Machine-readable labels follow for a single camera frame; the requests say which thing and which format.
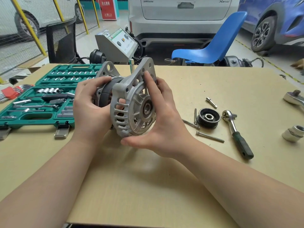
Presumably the person's right hand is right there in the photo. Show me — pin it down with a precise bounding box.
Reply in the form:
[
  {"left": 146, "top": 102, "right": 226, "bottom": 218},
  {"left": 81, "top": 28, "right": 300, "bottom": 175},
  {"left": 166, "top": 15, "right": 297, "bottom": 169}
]
[{"left": 120, "top": 71, "right": 198, "bottom": 161}]

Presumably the black grooved pulley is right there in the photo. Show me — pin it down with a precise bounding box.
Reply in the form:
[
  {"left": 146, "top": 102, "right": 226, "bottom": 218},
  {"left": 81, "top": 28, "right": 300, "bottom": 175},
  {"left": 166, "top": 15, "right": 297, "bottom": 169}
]
[{"left": 197, "top": 108, "right": 222, "bottom": 129}]

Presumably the blue car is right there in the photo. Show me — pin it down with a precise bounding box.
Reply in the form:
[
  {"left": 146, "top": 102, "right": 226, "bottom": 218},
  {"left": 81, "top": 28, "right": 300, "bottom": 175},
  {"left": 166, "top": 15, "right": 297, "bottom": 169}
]
[{"left": 237, "top": 0, "right": 304, "bottom": 53}]

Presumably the person's left forearm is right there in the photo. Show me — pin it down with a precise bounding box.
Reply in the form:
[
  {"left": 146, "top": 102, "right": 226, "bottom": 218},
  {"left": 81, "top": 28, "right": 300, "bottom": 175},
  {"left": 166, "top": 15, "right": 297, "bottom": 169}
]
[{"left": 0, "top": 136, "right": 101, "bottom": 228}]

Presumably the black mesh chair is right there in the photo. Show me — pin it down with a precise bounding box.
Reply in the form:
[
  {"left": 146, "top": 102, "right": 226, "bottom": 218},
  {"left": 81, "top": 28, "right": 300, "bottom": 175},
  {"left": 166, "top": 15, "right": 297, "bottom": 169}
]
[{"left": 46, "top": 16, "right": 85, "bottom": 65}]

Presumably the row of chrome sockets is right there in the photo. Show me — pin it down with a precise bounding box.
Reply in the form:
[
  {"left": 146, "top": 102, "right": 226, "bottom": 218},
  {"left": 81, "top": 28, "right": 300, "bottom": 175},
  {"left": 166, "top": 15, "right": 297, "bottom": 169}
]
[{"left": 50, "top": 70, "right": 98, "bottom": 81}]

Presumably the green socket set case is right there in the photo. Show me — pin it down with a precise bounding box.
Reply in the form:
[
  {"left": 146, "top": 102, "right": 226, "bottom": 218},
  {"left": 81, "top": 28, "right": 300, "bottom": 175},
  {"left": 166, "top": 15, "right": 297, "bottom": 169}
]
[{"left": 0, "top": 64, "right": 112, "bottom": 140}]

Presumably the large chrome socket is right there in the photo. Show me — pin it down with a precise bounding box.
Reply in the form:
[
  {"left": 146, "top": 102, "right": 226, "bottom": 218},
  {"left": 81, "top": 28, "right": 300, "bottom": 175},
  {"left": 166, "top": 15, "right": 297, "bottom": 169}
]
[{"left": 282, "top": 125, "right": 304, "bottom": 143}]

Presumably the yellow framed mesh fence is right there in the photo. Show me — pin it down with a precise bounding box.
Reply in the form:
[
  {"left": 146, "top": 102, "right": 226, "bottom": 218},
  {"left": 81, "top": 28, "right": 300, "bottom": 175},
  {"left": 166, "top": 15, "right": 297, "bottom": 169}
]
[{"left": 0, "top": 0, "right": 101, "bottom": 76}]

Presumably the black round motor part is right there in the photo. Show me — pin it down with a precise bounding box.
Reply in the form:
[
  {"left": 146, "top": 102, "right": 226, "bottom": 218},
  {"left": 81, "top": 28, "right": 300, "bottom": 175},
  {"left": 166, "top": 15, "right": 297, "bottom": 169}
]
[{"left": 89, "top": 49, "right": 106, "bottom": 65}]

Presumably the person's left hand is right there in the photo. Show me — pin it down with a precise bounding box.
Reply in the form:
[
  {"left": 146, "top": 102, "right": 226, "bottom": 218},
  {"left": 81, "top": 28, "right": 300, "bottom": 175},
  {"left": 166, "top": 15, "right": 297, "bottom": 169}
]
[{"left": 71, "top": 76, "right": 113, "bottom": 150}]

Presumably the green handled ratchet wrench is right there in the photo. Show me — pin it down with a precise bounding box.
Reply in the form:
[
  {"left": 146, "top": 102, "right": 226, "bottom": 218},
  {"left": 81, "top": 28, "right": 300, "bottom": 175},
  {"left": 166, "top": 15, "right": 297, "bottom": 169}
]
[{"left": 222, "top": 110, "right": 254, "bottom": 160}]

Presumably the person's right forearm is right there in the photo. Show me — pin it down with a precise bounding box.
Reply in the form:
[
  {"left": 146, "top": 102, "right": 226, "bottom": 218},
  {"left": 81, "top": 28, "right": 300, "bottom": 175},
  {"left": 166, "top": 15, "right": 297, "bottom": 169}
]
[{"left": 175, "top": 137, "right": 304, "bottom": 228}]

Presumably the blue plastic chair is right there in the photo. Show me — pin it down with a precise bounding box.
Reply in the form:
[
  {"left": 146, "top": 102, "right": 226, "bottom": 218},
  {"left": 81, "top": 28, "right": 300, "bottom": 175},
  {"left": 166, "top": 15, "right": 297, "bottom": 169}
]
[{"left": 171, "top": 11, "right": 247, "bottom": 67}]

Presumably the white car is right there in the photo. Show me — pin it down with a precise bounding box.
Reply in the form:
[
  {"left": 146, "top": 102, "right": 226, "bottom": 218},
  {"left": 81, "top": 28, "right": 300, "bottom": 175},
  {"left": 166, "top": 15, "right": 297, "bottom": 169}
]
[{"left": 0, "top": 0, "right": 85, "bottom": 42}]

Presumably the cardboard scrap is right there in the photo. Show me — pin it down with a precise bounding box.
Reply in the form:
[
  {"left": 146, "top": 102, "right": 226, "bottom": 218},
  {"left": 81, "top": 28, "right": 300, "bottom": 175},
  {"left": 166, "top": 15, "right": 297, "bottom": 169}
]
[{"left": 290, "top": 58, "right": 304, "bottom": 76}]

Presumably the black driver handle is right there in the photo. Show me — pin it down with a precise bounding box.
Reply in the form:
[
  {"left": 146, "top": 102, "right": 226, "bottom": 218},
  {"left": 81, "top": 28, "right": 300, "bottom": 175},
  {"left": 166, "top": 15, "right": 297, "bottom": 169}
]
[{"left": 42, "top": 92, "right": 75, "bottom": 100}]

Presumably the folded cardboard box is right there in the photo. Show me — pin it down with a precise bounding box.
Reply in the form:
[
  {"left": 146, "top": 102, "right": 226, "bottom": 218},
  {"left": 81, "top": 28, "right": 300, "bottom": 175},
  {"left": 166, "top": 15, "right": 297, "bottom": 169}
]
[{"left": 9, "top": 54, "right": 49, "bottom": 85}]

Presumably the red hex key set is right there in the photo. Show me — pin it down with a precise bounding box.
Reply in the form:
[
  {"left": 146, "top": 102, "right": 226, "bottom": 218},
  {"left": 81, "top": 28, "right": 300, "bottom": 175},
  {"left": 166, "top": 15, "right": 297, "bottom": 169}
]
[{"left": 0, "top": 84, "right": 34, "bottom": 104}]

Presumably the chrome ratchet in case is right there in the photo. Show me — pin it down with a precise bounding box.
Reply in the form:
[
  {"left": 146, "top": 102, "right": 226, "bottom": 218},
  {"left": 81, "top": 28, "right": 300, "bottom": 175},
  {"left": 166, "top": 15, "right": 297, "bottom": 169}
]
[{"left": 14, "top": 104, "right": 59, "bottom": 110}]

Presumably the red standing sign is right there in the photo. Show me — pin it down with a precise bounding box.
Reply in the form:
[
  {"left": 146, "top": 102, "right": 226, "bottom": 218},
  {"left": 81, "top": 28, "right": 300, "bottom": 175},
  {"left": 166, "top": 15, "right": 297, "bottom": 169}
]
[{"left": 96, "top": 0, "right": 120, "bottom": 21}]

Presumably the short chrome extension bar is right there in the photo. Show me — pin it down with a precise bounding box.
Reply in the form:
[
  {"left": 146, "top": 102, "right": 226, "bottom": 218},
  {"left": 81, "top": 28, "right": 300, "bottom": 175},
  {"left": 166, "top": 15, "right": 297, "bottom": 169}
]
[{"left": 206, "top": 97, "right": 218, "bottom": 109}]

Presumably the grey test machine box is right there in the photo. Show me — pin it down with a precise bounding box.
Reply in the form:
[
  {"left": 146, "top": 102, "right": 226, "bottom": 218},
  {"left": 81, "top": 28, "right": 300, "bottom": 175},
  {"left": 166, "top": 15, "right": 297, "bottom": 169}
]
[{"left": 95, "top": 28, "right": 143, "bottom": 65}]

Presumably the silver car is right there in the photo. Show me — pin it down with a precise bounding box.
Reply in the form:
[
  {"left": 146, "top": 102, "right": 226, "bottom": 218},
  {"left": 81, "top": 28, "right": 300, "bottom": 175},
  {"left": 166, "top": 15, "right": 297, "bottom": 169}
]
[{"left": 128, "top": 0, "right": 242, "bottom": 49}]

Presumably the large chrome ratchet head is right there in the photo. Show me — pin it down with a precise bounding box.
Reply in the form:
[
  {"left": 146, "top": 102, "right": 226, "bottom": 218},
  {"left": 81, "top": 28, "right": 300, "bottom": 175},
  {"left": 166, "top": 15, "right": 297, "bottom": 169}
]
[{"left": 283, "top": 90, "right": 304, "bottom": 113}]

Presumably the grey engine part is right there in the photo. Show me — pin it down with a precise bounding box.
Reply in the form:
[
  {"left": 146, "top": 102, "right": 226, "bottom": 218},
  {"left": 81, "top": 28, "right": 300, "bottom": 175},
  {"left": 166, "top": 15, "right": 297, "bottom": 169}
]
[{"left": 223, "top": 55, "right": 265, "bottom": 68}]

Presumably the grey metal alternator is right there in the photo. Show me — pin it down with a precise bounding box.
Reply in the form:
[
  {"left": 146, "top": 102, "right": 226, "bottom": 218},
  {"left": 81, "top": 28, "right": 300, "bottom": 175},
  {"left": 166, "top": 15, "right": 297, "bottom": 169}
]
[{"left": 91, "top": 57, "right": 158, "bottom": 138}]

